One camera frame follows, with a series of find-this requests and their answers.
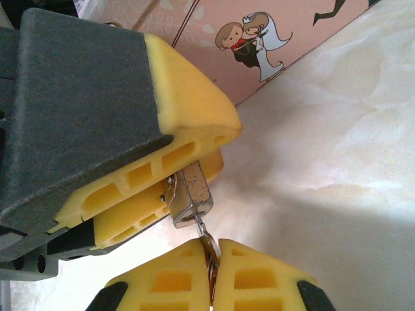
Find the small silver key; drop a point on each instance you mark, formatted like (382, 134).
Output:
(212, 259)

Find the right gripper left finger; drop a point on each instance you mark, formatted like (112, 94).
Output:
(168, 285)

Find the pink tin box with cartoon couple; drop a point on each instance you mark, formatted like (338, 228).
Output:
(291, 19)

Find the brass padlock with silver shackle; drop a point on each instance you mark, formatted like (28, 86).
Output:
(194, 188)

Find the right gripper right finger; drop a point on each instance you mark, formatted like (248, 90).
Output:
(259, 285)

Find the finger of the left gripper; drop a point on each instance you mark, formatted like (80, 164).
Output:
(84, 113)
(129, 217)

